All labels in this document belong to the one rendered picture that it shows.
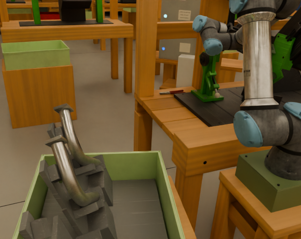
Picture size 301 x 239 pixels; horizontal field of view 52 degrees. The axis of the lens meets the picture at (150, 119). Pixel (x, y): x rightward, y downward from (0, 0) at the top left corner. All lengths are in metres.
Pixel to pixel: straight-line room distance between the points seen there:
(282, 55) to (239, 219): 0.88
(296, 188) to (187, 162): 0.43
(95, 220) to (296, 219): 0.64
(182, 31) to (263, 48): 0.91
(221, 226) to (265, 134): 0.51
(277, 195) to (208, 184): 1.53
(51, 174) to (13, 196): 1.82
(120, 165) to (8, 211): 1.42
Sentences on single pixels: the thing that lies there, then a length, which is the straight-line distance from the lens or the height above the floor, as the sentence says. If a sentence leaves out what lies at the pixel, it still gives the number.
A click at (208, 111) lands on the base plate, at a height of 0.90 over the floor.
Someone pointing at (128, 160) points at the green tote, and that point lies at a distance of 1.11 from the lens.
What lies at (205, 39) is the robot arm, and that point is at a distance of 1.39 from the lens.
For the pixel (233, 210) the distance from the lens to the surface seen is 1.26.
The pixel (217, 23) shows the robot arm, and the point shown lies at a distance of 1.48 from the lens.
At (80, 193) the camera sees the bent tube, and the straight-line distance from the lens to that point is 0.74.
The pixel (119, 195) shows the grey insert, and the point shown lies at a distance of 1.08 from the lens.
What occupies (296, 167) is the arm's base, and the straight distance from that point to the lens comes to 1.11.
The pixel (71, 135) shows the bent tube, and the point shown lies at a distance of 0.86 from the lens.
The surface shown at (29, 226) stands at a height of 1.14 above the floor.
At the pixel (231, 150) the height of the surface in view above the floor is 0.85.
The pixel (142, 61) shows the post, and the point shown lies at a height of 1.09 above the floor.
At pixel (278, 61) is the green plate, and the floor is 1.15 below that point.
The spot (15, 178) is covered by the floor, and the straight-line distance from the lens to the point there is 2.71.
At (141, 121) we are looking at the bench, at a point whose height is 0.73.
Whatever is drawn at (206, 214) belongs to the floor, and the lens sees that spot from 2.30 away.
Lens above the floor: 1.55
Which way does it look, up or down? 27 degrees down
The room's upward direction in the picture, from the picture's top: 3 degrees clockwise
